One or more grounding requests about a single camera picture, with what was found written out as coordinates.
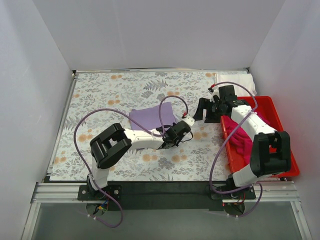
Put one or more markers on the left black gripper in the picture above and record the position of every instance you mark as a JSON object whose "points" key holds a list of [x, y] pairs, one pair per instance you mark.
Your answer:
{"points": [[180, 128]]}

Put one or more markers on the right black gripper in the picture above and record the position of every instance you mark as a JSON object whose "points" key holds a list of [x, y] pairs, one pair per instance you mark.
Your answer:
{"points": [[208, 110]]}

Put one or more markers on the purple t shirt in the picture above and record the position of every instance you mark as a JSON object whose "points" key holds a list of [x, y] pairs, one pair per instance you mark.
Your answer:
{"points": [[144, 124]]}

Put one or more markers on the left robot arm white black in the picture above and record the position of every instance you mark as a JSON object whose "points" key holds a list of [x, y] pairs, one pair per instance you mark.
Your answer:
{"points": [[109, 147]]}

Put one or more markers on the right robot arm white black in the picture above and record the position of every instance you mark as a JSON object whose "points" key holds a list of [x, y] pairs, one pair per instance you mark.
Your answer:
{"points": [[271, 149]]}

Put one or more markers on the magenta t shirt in bin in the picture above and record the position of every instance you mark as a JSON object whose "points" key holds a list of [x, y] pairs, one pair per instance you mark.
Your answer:
{"points": [[240, 139]]}

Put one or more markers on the white folded t shirt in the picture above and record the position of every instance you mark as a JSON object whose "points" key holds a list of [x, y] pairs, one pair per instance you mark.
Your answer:
{"points": [[244, 79]]}

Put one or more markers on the red plastic bin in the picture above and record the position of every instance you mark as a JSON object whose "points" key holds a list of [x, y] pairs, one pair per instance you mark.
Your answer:
{"points": [[267, 112]]}

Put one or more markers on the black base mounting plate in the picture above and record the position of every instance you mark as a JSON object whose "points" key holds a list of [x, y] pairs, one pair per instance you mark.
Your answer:
{"points": [[170, 195]]}

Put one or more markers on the floral table mat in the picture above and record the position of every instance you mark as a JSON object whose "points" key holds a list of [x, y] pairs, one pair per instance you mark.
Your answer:
{"points": [[102, 99]]}

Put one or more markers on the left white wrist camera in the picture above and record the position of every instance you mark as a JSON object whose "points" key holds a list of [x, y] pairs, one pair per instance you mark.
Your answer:
{"points": [[188, 119]]}

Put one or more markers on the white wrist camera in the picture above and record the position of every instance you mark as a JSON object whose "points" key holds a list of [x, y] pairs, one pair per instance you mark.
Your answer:
{"points": [[188, 119], [214, 91]]}

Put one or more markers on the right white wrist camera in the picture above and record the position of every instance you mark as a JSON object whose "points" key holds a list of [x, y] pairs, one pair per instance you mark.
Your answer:
{"points": [[214, 91]]}

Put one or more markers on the aluminium frame rail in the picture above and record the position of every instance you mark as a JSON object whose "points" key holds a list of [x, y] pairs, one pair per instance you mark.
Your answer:
{"points": [[57, 213]]}

